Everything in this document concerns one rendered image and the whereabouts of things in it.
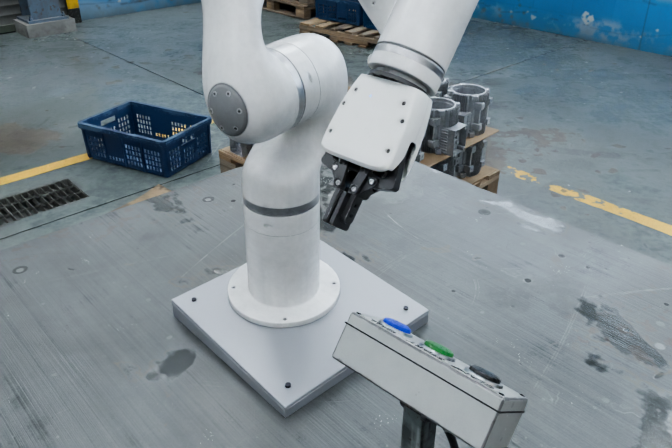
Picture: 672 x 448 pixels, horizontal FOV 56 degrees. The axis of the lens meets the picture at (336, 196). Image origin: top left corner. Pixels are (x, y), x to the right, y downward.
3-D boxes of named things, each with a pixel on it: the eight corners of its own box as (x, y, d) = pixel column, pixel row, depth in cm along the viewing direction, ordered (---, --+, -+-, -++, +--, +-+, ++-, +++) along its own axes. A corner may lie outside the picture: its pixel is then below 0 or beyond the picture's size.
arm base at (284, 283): (204, 292, 106) (193, 198, 97) (283, 244, 119) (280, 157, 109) (285, 345, 96) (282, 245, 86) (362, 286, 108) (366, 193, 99)
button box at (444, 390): (508, 449, 57) (532, 396, 58) (481, 454, 52) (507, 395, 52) (365, 360, 68) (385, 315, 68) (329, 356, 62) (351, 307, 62)
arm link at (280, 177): (225, 200, 96) (213, 47, 84) (299, 156, 110) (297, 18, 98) (288, 225, 91) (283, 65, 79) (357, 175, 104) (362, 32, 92)
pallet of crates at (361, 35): (449, 38, 595) (457, -51, 558) (402, 56, 541) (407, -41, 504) (350, 20, 662) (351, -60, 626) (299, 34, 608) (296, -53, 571)
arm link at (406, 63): (360, 36, 70) (348, 60, 70) (425, 50, 65) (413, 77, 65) (394, 68, 77) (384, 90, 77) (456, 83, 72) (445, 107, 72)
